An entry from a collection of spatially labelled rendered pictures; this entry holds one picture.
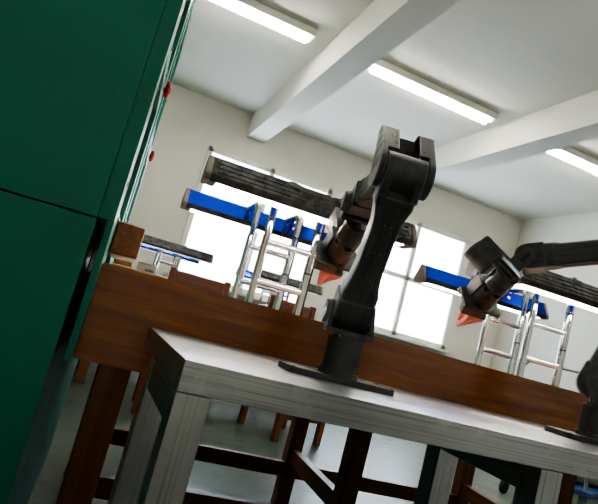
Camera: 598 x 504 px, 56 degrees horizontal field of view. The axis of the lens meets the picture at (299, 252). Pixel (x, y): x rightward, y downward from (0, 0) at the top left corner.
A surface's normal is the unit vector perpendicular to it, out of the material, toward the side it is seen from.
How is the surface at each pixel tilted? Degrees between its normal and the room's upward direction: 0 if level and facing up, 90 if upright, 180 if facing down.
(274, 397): 90
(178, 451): 90
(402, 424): 90
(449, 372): 90
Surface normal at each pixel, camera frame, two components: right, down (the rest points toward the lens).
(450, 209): 0.35, -0.03
